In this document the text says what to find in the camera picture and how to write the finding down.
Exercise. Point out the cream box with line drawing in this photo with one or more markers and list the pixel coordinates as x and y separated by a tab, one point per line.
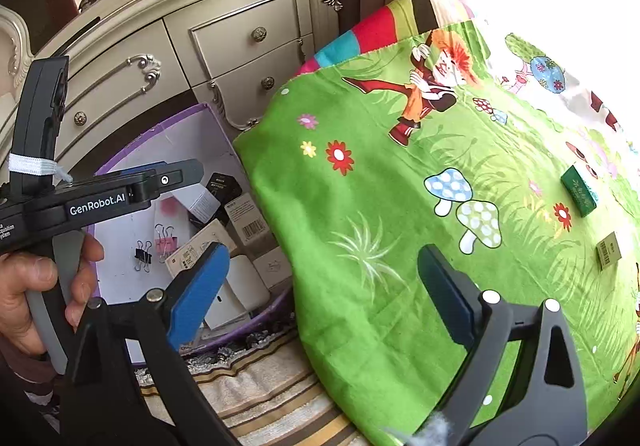
197	246

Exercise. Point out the striped towel blanket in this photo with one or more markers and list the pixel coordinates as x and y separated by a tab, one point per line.
260	401

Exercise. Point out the black binder clip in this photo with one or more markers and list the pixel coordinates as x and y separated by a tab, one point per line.
141	256

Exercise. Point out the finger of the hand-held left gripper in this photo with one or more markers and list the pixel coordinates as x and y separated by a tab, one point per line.
135	169
170	178

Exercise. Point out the green printed blanket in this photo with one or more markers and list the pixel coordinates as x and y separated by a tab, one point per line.
375	206

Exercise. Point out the green box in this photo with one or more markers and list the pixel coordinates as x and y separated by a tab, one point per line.
580	191

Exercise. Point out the cream carved dresser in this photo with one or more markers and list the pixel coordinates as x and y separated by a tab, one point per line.
225	50

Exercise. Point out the silver box with red stain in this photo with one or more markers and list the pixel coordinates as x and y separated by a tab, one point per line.
167	216

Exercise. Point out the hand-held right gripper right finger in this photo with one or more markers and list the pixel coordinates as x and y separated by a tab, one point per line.
450	296

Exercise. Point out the white power adapter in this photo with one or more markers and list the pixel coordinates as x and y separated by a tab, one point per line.
240	288

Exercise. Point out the colourful striped blanket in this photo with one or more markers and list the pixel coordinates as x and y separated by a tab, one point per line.
375	30

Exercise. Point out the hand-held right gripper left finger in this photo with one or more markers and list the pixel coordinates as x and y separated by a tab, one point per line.
197	296

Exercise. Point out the purple cardboard box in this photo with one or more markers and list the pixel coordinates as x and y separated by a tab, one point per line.
200	135

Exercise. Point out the small tan box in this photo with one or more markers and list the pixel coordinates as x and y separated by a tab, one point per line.
609	251

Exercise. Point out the black box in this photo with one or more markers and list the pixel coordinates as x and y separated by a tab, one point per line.
222	186

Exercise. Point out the pink binder clip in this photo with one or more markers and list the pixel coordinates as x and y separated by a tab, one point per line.
165	246

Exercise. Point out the person's left hand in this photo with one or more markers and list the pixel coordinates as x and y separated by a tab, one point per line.
20	286

